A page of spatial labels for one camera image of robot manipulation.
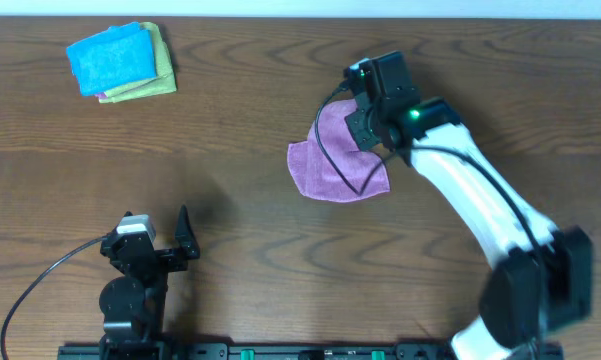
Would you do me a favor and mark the purple microfibre cloth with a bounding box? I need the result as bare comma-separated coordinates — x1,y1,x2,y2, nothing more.
287,100,390,203

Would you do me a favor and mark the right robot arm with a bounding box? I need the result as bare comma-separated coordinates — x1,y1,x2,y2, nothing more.
343,51,594,359

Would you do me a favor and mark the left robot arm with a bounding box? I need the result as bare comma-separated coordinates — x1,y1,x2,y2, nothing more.
99,206,201,360

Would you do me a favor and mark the lower green folded cloth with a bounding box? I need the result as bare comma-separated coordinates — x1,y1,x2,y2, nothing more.
98,42,178,105

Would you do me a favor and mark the green folded cloth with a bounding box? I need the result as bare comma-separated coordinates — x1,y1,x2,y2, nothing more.
102,21,175,98
98,42,178,105

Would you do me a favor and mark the upper green folded cloth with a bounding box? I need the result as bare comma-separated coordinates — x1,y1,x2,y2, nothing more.
102,21,175,98

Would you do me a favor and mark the blue folded cloth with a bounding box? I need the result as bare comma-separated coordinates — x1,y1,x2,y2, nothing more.
66,22,156,96

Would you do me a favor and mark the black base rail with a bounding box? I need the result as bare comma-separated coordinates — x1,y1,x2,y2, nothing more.
57,342,456,360

